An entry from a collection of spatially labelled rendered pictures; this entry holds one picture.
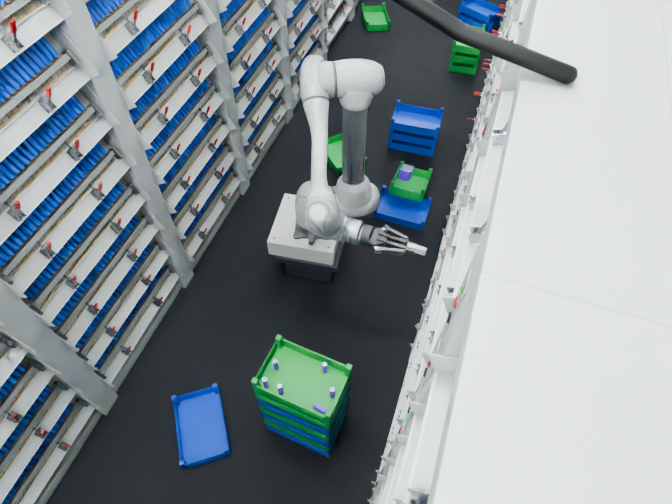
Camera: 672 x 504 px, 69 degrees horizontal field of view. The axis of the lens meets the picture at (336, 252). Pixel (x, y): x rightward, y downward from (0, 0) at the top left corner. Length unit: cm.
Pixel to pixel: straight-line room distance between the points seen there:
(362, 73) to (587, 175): 136
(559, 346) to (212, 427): 196
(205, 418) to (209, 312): 54
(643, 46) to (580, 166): 32
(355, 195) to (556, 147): 160
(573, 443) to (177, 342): 221
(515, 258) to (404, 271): 213
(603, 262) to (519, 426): 21
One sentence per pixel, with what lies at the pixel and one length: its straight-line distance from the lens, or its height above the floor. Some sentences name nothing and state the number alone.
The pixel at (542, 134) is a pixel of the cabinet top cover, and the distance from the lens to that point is 69.
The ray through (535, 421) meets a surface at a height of 178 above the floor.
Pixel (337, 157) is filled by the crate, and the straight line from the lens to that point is 319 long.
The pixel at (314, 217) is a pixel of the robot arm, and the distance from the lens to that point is 155.
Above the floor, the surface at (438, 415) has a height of 153.
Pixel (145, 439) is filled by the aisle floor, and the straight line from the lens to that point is 239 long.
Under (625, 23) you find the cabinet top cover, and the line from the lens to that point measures 98.
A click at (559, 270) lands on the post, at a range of 55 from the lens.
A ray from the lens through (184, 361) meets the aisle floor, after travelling 247.
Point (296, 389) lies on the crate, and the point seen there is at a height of 48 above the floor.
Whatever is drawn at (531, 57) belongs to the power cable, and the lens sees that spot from 77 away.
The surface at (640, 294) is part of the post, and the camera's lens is 57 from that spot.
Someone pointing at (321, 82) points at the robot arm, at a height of 110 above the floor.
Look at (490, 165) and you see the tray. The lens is 101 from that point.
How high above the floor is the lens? 219
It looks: 54 degrees down
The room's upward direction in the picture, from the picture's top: 2 degrees clockwise
